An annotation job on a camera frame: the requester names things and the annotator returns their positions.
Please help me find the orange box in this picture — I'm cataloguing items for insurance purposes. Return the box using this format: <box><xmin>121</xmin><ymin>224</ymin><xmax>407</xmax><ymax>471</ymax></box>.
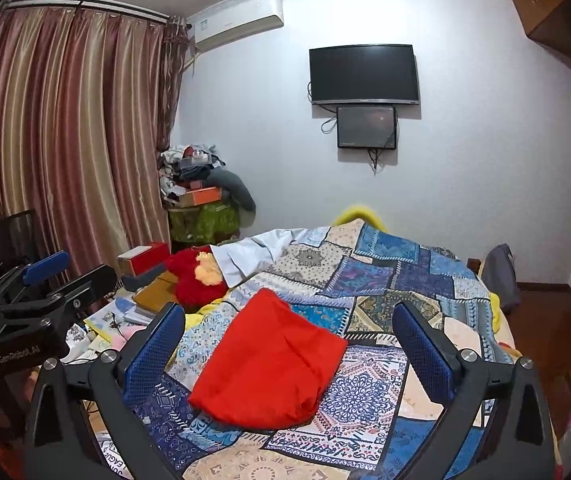
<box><xmin>178</xmin><ymin>186</ymin><xmax>222</xmax><ymax>208</ymax></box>

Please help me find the green cloth covered stand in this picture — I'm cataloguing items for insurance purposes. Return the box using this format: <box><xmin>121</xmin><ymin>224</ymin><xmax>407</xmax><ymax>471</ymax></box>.
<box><xmin>168</xmin><ymin>202</ymin><xmax>242</xmax><ymax>247</ymax></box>

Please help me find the grey backpack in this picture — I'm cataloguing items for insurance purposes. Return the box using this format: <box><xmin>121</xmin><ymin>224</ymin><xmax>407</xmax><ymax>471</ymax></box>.
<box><xmin>480</xmin><ymin>243</ymin><xmax>520</xmax><ymax>314</ymax></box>

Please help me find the white curtain rail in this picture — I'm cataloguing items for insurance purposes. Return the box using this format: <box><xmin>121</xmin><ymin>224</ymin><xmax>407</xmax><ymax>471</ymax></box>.
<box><xmin>3</xmin><ymin>0</ymin><xmax>187</xmax><ymax>25</ymax></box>

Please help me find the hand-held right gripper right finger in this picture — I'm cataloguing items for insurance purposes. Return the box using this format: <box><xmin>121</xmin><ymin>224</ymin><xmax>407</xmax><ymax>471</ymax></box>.
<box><xmin>393</xmin><ymin>301</ymin><xmax>557</xmax><ymax>480</ymax></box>

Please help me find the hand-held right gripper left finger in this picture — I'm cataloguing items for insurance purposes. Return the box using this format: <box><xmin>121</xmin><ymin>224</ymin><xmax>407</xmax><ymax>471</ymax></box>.
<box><xmin>24</xmin><ymin>301</ymin><xmax>187</xmax><ymax>480</ymax></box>

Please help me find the white air conditioner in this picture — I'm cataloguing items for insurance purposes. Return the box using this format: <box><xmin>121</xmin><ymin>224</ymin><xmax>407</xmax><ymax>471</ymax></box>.
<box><xmin>186</xmin><ymin>0</ymin><xmax>285</xmax><ymax>54</ymax></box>

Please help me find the pile of clothes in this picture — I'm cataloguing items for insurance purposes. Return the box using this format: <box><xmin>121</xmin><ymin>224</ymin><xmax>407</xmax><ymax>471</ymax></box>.
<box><xmin>158</xmin><ymin>144</ymin><xmax>229</xmax><ymax>200</ymax></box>

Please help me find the red garment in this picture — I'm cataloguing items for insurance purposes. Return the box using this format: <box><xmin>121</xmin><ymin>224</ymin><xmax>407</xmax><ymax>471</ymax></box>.
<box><xmin>187</xmin><ymin>287</ymin><xmax>349</xmax><ymax>431</ymax></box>

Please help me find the red plush toy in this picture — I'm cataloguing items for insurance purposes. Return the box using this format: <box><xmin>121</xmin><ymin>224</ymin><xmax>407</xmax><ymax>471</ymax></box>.
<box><xmin>164</xmin><ymin>246</ymin><xmax>229</xmax><ymax>309</ymax></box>

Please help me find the black wall television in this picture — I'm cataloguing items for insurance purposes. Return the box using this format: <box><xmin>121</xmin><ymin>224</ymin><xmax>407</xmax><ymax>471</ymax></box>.
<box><xmin>309</xmin><ymin>44</ymin><xmax>421</xmax><ymax>107</ymax></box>

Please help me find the brown wooden wardrobe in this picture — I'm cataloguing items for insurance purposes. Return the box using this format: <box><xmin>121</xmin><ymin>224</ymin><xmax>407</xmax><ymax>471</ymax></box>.
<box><xmin>509</xmin><ymin>0</ymin><xmax>571</xmax><ymax>376</ymax></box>

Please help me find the small black wall screen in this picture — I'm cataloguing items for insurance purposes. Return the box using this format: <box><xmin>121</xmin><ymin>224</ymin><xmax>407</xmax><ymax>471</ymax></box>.
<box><xmin>336</xmin><ymin>105</ymin><xmax>398</xmax><ymax>150</ymax></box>

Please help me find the grey cloth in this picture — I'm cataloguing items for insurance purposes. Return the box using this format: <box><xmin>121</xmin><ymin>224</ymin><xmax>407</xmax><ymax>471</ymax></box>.
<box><xmin>210</xmin><ymin>167</ymin><xmax>257</xmax><ymax>214</ymax></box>

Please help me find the white shirt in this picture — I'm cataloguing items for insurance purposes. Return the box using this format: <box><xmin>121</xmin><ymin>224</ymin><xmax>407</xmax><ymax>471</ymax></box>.
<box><xmin>212</xmin><ymin>227</ymin><xmax>332</xmax><ymax>289</ymax></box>

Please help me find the black mesh chair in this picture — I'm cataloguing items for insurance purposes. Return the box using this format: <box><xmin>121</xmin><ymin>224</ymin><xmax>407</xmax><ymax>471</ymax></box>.
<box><xmin>0</xmin><ymin>209</ymin><xmax>37</xmax><ymax>272</ymax></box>

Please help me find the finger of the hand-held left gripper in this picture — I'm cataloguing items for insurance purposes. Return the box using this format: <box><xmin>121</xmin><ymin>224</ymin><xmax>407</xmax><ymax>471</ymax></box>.
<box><xmin>13</xmin><ymin>265</ymin><xmax>118</xmax><ymax>330</ymax></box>
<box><xmin>0</xmin><ymin>251</ymin><xmax>70</xmax><ymax>307</ymax></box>

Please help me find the red and white box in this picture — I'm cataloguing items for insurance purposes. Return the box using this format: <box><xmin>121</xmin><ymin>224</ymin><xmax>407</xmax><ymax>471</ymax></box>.
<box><xmin>117</xmin><ymin>241</ymin><xmax>172</xmax><ymax>277</ymax></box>

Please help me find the brown cardboard box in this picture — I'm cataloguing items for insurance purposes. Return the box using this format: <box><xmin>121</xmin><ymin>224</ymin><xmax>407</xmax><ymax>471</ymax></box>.
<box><xmin>133</xmin><ymin>272</ymin><xmax>180</xmax><ymax>312</ymax></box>

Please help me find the stack of papers and books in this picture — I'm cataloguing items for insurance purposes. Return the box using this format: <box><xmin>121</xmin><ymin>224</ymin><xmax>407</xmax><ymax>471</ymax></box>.
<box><xmin>66</xmin><ymin>295</ymin><xmax>157</xmax><ymax>367</ymax></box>

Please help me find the patchwork print blanket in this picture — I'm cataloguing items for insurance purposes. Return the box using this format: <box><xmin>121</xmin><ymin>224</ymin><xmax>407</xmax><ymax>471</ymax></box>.
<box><xmin>83</xmin><ymin>222</ymin><xmax>523</xmax><ymax>480</ymax></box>

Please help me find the striped brown curtain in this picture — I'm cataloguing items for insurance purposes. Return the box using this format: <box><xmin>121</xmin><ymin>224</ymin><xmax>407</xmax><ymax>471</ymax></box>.
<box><xmin>0</xmin><ymin>0</ymin><xmax>190</xmax><ymax>283</ymax></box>

